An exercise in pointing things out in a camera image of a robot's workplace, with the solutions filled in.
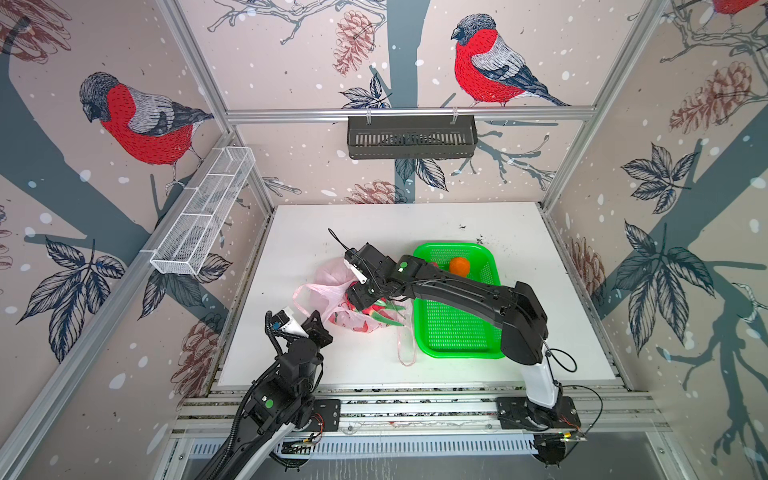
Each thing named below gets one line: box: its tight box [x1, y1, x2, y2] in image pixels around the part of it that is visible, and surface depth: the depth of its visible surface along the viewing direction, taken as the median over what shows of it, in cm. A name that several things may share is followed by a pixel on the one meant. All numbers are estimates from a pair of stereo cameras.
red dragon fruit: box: [362, 297, 406, 327], surface depth 80 cm
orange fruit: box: [449, 256, 470, 277], surface depth 97 cm
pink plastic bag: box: [292, 257, 417, 366], surface depth 80 cm
